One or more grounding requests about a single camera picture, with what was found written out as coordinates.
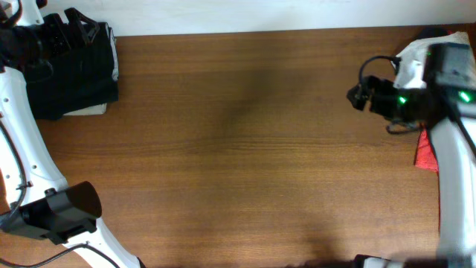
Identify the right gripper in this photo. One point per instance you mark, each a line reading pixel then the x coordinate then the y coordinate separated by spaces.
pixel 381 86

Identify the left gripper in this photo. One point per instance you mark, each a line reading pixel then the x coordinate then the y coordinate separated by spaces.
pixel 62 42

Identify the black trousers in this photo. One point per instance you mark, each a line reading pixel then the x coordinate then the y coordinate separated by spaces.
pixel 47 87

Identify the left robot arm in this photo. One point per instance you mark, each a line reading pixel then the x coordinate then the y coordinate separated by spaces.
pixel 42 205

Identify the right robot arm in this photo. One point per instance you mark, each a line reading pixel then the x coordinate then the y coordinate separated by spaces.
pixel 447 71

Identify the red garment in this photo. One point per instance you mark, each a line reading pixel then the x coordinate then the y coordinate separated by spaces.
pixel 424 157

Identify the white folded garment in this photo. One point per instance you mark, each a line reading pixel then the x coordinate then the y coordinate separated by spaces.
pixel 413 59

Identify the folded beige trousers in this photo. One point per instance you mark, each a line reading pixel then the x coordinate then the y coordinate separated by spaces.
pixel 95 73

